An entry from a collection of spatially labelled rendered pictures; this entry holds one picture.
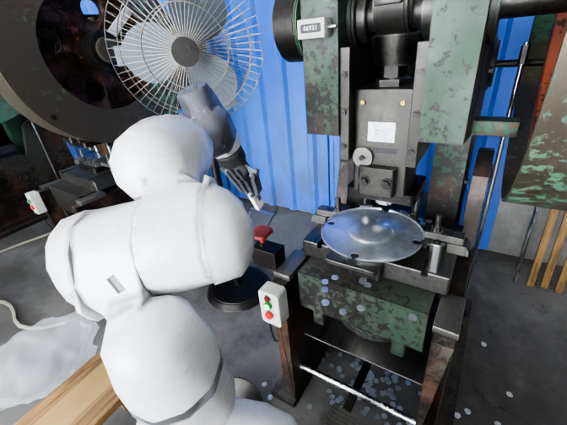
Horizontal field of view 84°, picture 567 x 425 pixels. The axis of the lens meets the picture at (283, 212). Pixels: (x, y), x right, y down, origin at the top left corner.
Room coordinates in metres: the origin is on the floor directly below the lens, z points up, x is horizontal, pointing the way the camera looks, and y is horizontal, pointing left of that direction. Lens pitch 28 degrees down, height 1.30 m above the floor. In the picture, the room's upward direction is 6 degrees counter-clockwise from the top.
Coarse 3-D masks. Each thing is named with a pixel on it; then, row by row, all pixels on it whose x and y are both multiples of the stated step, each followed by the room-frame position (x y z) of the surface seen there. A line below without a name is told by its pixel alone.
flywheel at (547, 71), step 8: (560, 16) 0.93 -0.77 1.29; (560, 24) 0.92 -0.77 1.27; (552, 32) 0.95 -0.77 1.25; (560, 32) 0.92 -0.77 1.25; (552, 40) 0.92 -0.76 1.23; (560, 40) 0.91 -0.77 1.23; (552, 48) 0.92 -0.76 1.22; (552, 56) 0.90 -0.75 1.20; (544, 64) 0.92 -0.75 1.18; (552, 64) 0.89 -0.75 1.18; (544, 72) 0.90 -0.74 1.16; (552, 72) 0.88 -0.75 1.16; (544, 80) 0.88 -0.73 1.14; (544, 88) 0.86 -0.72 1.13; (536, 96) 0.91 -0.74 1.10; (544, 96) 0.85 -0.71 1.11; (536, 104) 0.86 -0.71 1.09; (536, 112) 0.82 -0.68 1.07; (536, 120) 0.80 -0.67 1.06
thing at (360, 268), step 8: (328, 256) 0.68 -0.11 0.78; (336, 256) 0.68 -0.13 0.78; (344, 256) 0.68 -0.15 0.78; (352, 256) 0.67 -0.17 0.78; (336, 264) 0.66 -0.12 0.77; (344, 264) 0.65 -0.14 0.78; (352, 264) 0.64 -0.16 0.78; (360, 264) 0.64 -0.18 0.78; (368, 264) 0.64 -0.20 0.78; (376, 264) 0.63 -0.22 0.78; (352, 272) 0.76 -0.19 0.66; (360, 272) 0.74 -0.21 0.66; (368, 272) 0.61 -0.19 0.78; (376, 272) 0.61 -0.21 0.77; (376, 280) 0.71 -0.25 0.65
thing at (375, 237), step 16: (352, 208) 0.92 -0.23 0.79; (368, 208) 0.92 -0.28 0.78; (336, 224) 0.84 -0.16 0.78; (352, 224) 0.83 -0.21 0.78; (368, 224) 0.81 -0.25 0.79; (384, 224) 0.80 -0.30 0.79; (400, 224) 0.80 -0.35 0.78; (416, 224) 0.79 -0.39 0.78; (336, 240) 0.75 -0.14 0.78; (352, 240) 0.74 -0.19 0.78; (368, 240) 0.73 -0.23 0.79; (384, 240) 0.72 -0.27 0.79; (400, 240) 0.72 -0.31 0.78; (368, 256) 0.66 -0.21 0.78; (384, 256) 0.66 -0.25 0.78; (400, 256) 0.65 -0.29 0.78
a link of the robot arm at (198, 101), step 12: (192, 84) 0.76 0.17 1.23; (204, 84) 0.74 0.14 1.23; (180, 96) 0.73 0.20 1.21; (192, 96) 0.72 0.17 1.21; (204, 96) 0.72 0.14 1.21; (216, 96) 0.76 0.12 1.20; (192, 108) 0.70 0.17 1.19; (204, 108) 0.69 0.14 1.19; (216, 108) 0.71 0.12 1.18; (204, 120) 0.67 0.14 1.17; (216, 120) 0.67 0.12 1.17; (228, 120) 0.70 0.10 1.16; (216, 132) 0.65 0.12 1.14; (228, 132) 0.67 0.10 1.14; (216, 144) 0.65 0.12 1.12; (228, 144) 0.66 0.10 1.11; (216, 156) 0.67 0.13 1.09
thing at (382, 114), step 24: (360, 96) 0.85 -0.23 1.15; (384, 96) 0.81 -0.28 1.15; (408, 96) 0.78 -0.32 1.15; (360, 120) 0.85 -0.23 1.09; (384, 120) 0.81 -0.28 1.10; (408, 120) 0.78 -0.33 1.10; (360, 144) 0.85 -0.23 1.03; (384, 144) 0.81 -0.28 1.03; (360, 168) 0.81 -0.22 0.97; (384, 168) 0.79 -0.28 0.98; (408, 168) 0.78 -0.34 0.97; (360, 192) 0.81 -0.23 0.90; (384, 192) 0.77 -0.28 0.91
